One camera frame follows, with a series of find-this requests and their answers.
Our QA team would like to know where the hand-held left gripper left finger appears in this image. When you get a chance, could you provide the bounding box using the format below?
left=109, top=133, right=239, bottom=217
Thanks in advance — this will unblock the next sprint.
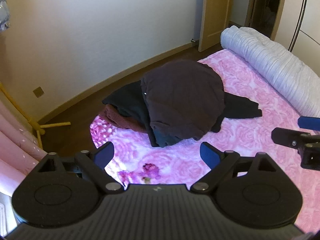
left=37, top=141, right=125, bottom=194

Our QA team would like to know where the black garment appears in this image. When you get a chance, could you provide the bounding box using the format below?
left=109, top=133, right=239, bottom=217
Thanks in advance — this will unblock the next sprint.
left=102, top=81, right=262, bottom=148

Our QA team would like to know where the bed with pink floral sheet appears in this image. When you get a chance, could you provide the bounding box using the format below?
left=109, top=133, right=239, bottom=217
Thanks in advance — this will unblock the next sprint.
left=89, top=49, right=320, bottom=234

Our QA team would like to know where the yellow stand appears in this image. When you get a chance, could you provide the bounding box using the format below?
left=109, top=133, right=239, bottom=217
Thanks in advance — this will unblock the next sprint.
left=0, top=81, right=72, bottom=148

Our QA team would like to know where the wooden door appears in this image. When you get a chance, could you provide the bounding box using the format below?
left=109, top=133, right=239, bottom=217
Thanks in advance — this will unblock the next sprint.
left=198, top=0, right=235, bottom=52

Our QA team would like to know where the wooden door frame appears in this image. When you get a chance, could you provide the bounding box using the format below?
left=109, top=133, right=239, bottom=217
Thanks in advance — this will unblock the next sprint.
left=245, top=0, right=288, bottom=42

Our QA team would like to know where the shiny silver decoration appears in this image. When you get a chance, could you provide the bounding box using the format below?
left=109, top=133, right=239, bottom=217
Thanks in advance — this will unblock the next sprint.
left=0, top=0, right=12, bottom=32

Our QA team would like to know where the dark brown long-sleeve shirt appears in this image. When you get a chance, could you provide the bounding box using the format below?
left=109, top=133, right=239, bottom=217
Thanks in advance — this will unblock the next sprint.
left=140, top=59, right=225, bottom=140

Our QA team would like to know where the pink curtain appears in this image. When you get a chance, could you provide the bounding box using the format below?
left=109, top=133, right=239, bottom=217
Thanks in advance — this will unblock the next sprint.
left=0, top=90, right=49, bottom=195

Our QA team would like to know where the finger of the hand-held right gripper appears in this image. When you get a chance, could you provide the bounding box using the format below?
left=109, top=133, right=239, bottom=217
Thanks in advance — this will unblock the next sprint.
left=297, top=116, right=320, bottom=130
left=271, top=127, right=320, bottom=153

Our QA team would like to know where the white wardrobe with black lines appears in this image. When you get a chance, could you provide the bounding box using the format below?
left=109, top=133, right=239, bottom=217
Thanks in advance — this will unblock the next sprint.
left=285, top=0, right=320, bottom=73

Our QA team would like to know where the reddish brown garment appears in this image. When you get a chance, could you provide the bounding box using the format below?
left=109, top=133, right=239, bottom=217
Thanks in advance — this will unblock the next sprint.
left=104, top=105, right=148, bottom=133

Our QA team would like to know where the light blue ribbed quilt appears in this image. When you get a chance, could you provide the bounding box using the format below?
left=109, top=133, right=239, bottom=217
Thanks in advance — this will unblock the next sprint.
left=220, top=26, right=320, bottom=118

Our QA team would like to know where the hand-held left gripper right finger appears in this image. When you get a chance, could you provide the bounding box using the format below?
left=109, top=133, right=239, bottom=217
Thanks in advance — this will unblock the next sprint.
left=191, top=141, right=278, bottom=194

